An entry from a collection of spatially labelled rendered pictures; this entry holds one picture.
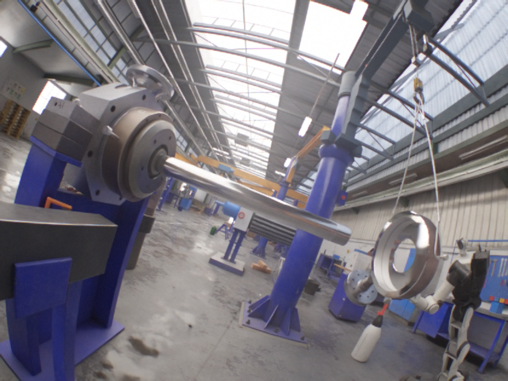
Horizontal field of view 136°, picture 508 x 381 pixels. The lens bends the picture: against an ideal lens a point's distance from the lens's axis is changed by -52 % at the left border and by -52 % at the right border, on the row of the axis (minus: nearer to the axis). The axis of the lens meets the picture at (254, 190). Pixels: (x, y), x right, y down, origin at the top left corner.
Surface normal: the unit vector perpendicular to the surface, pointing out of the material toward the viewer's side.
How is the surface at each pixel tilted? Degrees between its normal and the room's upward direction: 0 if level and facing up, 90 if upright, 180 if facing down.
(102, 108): 90
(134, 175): 110
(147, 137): 79
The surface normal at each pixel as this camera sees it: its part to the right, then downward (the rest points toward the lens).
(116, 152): -0.07, 0.07
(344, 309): -0.01, -0.16
